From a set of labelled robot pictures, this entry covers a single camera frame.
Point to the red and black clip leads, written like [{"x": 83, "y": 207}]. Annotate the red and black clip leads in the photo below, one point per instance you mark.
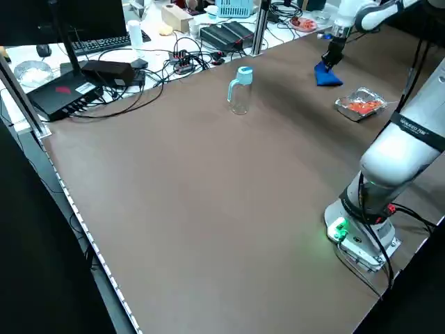
[{"x": 218, "y": 59}]

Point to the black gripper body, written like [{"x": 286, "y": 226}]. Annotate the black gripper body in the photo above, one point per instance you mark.
[{"x": 337, "y": 47}]

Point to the blue dishcloth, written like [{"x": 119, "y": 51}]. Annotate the blue dishcloth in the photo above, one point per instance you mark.
[{"x": 327, "y": 80}]

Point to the black ribbed box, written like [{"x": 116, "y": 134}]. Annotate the black ribbed box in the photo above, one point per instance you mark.
[
  {"x": 240, "y": 29},
  {"x": 213, "y": 35}
]

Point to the aluminium camera post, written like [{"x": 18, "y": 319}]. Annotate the aluminium camera post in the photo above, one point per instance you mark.
[{"x": 260, "y": 31}]

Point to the clear glass bowl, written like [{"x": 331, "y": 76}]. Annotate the clear glass bowl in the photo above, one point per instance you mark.
[{"x": 33, "y": 73}]

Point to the white cylinder cup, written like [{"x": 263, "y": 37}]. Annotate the white cylinder cup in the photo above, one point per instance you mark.
[{"x": 135, "y": 35}]

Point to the orange shrimp skewer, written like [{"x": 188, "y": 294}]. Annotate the orange shrimp skewer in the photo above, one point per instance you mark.
[{"x": 361, "y": 106}]

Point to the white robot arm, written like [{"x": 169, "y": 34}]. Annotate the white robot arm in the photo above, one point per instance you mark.
[
  {"x": 347, "y": 14},
  {"x": 393, "y": 156}
]

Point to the pink plate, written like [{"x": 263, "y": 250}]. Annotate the pink plate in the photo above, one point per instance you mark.
[{"x": 306, "y": 25}]

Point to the black monitor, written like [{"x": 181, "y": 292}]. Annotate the black monitor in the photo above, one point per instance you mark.
[{"x": 87, "y": 17}]

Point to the silver hub orange plugs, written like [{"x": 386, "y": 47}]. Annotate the silver hub orange plugs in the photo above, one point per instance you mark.
[{"x": 180, "y": 62}]

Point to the black monitor stand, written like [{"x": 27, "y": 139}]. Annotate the black monitor stand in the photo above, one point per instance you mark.
[{"x": 69, "y": 48}]

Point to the clear seasoning bottle teal lid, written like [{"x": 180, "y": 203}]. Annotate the clear seasoning bottle teal lid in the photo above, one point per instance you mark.
[{"x": 245, "y": 73}]

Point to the black mouse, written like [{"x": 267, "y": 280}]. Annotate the black mouse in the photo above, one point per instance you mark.
[{"x": 44, "y": 51}]

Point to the flat black box red logo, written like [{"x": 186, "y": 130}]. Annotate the flat black box red logo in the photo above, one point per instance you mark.
[{"x": 59, "y": 97}]

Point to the aluminium profile post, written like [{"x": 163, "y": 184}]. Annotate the aluminium profile post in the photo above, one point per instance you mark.
[{"x": 24, "y": 101}]

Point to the black power brick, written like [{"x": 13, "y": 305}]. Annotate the black power brick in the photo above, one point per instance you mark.
[{"x": 107, "y": 71}]

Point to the small black adapter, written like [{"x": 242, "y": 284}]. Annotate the small black adapter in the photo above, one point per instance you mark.
[
  {"x": 139, "y": 78},
  {"x": 139, "y": 63}
]

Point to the rectangular aluminum foil pan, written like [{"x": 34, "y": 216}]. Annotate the rectangular aluminum foil pan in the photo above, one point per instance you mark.
[{"x": 351, "y": 115}]

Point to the black keyboard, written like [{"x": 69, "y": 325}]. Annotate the black keyboard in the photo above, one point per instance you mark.
[{"x": 101, "y": 43}]

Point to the light blue basket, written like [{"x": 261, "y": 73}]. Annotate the light blue basket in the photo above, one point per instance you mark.
[{"x": 236, "y": 8}]

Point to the small white cup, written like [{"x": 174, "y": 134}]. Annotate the small white cup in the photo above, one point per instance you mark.
[{"x": 195, "y": 28}]

